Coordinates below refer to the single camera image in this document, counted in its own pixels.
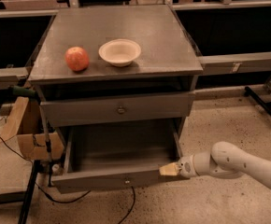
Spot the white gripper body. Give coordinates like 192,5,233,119
178,155,197,178

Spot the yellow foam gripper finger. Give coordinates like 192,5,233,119
159,162,180,176

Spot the grey drawer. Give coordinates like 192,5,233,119
52,119,182,193
41,91,195,127

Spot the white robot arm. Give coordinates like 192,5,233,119
159,142,271,189

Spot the grey top drawer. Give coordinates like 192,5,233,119
41,91,195,127

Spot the grey wooden drawer cabinet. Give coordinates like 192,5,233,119
27,4,204,185

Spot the small white bottle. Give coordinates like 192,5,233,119
51,164,63,175

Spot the white paper bowl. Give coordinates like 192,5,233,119
98,39,141,67

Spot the black tripod stand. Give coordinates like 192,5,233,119
18,161,40,224

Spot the red apple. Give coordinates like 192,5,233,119
64,47,90,72

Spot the cardboard box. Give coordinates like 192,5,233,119
0,96,64,161

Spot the black floor cable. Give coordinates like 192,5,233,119
0,123,136,224

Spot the grey right rail beam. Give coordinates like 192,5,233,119
199,52,271,76

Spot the grey rail beam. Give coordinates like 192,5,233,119
0,67,29,90
199,52,271,76

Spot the green handled pole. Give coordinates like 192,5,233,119
10,85,54,187

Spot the grey left rail beam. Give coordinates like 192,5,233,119
0,67,29,90

